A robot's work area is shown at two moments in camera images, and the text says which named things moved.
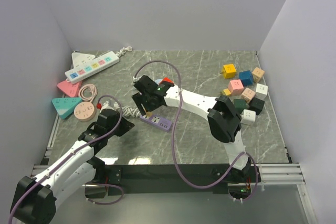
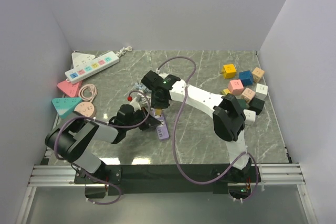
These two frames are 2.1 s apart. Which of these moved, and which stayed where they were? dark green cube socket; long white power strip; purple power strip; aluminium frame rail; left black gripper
Moved: left black gripper; purple power strip
Stayed: aluminium frame rail; long white power strip; dark green cube socket
